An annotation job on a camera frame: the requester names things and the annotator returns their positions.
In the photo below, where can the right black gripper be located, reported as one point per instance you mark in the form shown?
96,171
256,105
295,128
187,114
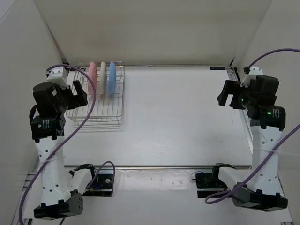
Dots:
231,87

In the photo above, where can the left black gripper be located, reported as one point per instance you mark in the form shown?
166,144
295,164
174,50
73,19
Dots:
80,99

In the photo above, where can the pink plate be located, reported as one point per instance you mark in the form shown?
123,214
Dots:
92,74

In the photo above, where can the cream plate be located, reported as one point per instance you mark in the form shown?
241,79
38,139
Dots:
102,79

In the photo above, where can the blue plate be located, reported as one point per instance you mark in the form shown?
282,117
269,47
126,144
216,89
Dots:
112,78

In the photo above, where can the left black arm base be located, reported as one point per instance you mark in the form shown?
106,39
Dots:
102,186

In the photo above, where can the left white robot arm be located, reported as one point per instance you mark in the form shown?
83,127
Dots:
60,199

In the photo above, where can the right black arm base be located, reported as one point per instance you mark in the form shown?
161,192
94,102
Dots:
207,184

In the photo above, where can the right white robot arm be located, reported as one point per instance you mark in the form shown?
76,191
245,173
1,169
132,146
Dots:
261,189

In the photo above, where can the small black label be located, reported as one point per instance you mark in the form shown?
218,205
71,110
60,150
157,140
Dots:
217,68

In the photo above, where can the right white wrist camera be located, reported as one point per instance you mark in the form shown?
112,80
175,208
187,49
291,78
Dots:
253,73

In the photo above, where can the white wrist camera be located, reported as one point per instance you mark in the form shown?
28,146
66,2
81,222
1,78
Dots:
58,75
253,73

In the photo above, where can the metal wire dish rack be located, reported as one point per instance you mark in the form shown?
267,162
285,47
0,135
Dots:
108,109

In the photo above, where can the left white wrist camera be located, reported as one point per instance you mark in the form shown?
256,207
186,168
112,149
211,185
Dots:
58,75

